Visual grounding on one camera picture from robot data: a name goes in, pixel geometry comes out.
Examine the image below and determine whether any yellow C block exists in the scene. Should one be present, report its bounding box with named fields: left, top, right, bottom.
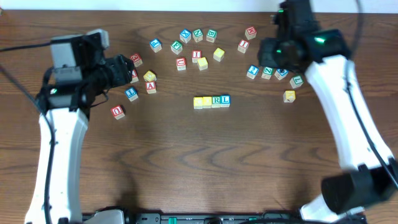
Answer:
left=193, top=96, right=203, bottom=110

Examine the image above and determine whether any green B block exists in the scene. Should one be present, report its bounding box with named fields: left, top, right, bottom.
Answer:
left=206, top=29, right=218, bottom=43

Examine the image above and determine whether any red Y block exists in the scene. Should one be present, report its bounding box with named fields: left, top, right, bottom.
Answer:
left=131, top=69, right=139, bottom=83

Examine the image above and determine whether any blue L block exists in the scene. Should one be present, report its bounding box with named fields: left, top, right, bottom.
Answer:
left=220, top=95, right=231, bottom=108

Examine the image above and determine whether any red I block left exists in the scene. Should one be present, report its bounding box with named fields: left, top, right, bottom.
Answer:
left=192, top=50, right=201, bottom=63

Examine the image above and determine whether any red U block left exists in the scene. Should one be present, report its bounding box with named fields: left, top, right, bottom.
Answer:
left=111, top=105, right=125, bottom=119

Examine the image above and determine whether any blue X block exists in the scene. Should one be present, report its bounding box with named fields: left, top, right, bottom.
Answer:
left=180, top=29, right=192, bottom=44

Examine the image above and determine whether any green R block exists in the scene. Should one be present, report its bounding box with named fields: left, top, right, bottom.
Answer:
left=211, top=96, right=221, bottom=108

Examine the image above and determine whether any yellow O block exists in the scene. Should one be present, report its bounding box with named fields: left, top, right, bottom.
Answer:
left=202, top=96, right=213, bottom=109

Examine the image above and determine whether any red I block right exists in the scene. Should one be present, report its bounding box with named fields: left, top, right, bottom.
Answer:
left=238, top=39, right=249, bottom=54

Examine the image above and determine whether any yellow S block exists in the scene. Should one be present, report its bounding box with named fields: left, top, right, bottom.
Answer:
left=197, top=57, right=208, bottom=71

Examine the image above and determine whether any blue 2 block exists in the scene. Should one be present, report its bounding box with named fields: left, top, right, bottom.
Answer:
left=246, top=65, right=259, bottom=80

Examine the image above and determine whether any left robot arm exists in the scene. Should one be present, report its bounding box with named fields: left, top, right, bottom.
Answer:
left=24, top=29, right=134, bottom=223

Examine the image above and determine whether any red A block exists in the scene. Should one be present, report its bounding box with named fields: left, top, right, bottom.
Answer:
left=146, top=82, right=157, bottom=94

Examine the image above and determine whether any red H block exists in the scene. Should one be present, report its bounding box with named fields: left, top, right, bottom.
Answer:
left=245, top=26, right=257, bottom=40

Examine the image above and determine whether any blue P block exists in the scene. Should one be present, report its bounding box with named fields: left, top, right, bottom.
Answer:
left=150, top=39, right=162, bottom=53

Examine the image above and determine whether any yellow block left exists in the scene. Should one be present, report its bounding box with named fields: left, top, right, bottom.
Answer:
left=144, top=70, right=157, bottom=82

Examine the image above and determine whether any yellow K block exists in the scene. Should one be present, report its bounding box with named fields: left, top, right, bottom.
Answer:
left=283, top=90, right=296, bottom=103

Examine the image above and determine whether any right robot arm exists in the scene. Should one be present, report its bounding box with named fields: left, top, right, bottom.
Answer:
left=257, top=0, right=397, bottom=223

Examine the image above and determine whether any green 7 block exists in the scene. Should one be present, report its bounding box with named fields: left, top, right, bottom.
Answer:
left=290, top=75, right=304, bottom=89

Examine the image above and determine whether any blue J block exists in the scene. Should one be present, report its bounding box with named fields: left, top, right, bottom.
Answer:
left=125, top=87, right=138, bottom=101

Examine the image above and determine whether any green N block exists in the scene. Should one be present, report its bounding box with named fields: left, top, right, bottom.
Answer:
left=192, top=29, right=203, bottom=42

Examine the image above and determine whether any red u block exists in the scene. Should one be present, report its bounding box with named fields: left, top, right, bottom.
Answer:
left=111, top=105, right=125, bottom=119
left=176, top=57, right=187, bottom=71

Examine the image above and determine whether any red E block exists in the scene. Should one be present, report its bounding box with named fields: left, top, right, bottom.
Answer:
left=130, top=53, right=143, bottom=67

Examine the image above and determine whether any red i block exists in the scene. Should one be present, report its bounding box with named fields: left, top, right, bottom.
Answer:
left=192, top=50, right=201, bottom=63
left=238, top=39, right=249, bottom=54

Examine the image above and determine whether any yellow block upper centre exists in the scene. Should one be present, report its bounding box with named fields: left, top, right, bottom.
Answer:
left=213, top=48, right=225, bottom=62

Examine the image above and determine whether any red U block centre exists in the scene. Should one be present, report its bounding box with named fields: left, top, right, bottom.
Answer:
left=176, top=57, right=187, bottom=71

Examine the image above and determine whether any green E block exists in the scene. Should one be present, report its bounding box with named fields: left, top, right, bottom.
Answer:
left=170, top=40, right=183, bottom=55

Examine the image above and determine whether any green Z block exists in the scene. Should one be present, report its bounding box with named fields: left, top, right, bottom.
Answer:
left=261, top=67, right=274, bottom=80

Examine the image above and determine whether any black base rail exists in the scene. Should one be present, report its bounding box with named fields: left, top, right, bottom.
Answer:
left=82, top=207, right=368, bottom=224

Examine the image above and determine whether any blue 5 block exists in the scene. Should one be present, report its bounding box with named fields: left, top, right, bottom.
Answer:
left=274, top=69, right=289, bottom=80

